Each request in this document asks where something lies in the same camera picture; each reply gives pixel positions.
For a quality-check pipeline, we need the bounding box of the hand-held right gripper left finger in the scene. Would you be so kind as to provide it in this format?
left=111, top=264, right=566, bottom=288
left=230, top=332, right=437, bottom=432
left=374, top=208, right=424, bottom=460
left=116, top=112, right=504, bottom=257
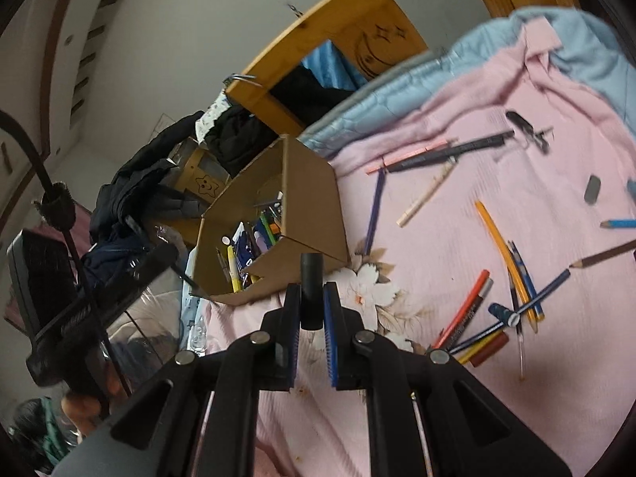
left=108, top=282, right=303, bottom=477

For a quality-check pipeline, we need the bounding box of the clear plastic bag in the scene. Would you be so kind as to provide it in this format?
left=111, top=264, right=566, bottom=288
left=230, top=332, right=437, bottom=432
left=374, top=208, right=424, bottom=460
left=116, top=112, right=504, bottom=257
left=102, top=223, right=200, bottom=363

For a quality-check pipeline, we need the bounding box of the metal hook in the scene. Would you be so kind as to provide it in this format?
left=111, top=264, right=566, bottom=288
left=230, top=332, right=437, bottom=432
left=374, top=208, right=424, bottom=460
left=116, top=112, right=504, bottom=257
left=223, top=72, right=256, bottom=91

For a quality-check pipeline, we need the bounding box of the brown crayon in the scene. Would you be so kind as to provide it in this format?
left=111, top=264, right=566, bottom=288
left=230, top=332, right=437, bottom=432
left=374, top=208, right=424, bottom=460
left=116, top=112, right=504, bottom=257
left=468, top=333, right=510, bottom=367

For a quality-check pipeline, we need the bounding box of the blue cloth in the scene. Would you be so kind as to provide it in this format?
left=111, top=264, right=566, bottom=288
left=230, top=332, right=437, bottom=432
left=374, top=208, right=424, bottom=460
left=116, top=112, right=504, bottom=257
left=301, top=40, right=368, bottom=93

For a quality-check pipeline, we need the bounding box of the heap of assorted stationery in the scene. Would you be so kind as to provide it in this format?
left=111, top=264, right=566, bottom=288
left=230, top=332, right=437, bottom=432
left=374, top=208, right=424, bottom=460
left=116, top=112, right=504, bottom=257
left=215, top=191, right=286, bottom=294

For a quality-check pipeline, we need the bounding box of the black cable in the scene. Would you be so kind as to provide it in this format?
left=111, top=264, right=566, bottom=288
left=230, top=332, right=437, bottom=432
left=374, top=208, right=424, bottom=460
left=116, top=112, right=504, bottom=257
left=0, top=109, right=132, bottom=401

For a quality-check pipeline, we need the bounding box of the white patterned cloth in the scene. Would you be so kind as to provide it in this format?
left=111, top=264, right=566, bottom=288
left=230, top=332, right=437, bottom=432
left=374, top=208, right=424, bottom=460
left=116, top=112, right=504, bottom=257
left=196, top=92, right=232, bottom=140

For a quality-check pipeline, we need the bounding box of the yellow pencil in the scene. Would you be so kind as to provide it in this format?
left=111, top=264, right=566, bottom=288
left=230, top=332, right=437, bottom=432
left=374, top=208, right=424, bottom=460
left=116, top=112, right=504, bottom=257
left=456, top=329, right=505, bottom=365

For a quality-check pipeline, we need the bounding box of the short blue pencil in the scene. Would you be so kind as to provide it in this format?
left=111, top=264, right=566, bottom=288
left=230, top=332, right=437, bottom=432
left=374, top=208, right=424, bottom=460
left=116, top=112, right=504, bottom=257
left=507, top=240, right=546, bottom=321

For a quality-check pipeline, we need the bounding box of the thin black pen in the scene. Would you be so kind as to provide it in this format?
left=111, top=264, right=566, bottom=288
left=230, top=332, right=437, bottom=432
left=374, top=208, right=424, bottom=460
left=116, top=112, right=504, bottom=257
left=508, top=267, right=526, bottom=379

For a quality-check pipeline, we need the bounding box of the grey black marker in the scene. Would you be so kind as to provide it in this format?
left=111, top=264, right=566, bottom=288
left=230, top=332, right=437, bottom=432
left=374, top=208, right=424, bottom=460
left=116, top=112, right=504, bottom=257
left=444, top=278, right=495, bottom=351

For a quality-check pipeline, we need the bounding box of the dark and green object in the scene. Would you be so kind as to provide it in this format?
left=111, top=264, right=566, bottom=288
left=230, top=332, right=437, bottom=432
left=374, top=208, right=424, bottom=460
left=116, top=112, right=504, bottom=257
left=7, top=396, right=73, bottom=475

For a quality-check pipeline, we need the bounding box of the dark navy jacket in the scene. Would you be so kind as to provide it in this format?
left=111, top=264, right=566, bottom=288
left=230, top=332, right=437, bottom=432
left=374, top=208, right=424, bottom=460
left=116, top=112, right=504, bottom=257
left=89, top=112, right=212, bottom=259

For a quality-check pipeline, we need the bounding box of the cardboard box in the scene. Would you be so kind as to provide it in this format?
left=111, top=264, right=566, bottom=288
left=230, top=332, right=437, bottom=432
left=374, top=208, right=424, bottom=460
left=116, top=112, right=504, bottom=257
left=191, top=134, right=351, bottom=306

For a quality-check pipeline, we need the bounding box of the red marker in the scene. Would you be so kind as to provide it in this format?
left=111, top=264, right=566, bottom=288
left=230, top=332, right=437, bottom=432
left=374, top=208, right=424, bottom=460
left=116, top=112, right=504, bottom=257
left=431, top=269, right=491, bottom=349

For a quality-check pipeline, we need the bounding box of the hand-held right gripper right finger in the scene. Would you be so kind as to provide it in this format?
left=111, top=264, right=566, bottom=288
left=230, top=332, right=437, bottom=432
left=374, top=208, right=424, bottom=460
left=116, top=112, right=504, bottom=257
left=322, top=281, right=572, bottom=477

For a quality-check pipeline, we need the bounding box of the beige pencil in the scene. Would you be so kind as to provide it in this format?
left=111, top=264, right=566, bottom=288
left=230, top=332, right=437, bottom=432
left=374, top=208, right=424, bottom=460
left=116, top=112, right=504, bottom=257
left=396, top=160, right=457, bottom=228

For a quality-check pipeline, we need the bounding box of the pink floral blanket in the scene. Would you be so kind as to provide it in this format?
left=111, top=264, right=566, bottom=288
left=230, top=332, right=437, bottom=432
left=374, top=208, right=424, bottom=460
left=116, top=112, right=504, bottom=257
left=181, top=22, right=636, bottom=477

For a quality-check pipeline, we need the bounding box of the purple pencil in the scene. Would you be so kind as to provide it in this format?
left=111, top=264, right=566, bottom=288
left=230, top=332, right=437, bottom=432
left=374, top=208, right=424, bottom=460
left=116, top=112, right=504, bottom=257
left=364, top=169, right=387, bottom=255

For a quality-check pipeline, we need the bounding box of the short blue marker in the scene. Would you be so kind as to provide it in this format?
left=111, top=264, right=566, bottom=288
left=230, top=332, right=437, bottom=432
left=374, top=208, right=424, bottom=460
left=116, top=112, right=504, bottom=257
left=488, top=302, right=521, bottom=328

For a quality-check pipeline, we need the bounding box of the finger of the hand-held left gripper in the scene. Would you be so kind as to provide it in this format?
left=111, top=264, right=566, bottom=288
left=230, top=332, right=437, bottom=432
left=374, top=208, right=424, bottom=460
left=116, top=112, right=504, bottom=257
left=166, top=257, right=200, bottom=295

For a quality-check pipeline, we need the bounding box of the long dark blue pencil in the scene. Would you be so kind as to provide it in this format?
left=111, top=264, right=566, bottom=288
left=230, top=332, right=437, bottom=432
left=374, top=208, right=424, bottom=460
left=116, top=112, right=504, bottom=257
left=447, top=268, right=572, bottom=355

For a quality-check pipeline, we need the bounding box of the white slatted vent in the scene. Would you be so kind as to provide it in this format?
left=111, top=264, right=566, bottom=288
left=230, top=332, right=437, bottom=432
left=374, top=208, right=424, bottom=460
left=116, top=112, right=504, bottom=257
left=70, top=0, right=142, bottom=125

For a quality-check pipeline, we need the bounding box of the person's left hand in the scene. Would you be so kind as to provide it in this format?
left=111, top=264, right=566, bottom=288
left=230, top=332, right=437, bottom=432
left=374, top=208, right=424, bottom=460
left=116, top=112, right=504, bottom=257
left=64, top=372, right=131, bottom=432

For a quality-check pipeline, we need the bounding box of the pink pencil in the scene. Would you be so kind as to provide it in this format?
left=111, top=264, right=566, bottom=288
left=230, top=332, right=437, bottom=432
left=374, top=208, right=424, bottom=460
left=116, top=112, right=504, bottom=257
left=366, top=139, right=457, bottom=176

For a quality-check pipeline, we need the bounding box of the brown pencil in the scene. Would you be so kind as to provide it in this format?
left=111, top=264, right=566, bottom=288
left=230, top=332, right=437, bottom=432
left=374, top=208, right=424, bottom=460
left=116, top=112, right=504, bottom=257
left=569, top=239, right=636, bottom=270

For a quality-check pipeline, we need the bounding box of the light blue quilt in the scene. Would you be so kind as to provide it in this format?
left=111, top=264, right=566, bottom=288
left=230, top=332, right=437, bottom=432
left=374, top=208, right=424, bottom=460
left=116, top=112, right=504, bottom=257
left=298, top=5, right=636, bottom=160

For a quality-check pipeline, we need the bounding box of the orange pencil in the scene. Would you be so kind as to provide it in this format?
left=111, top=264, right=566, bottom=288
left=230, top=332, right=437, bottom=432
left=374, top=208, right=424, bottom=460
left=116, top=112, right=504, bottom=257
left=473, top=200, right=540, bottom=334

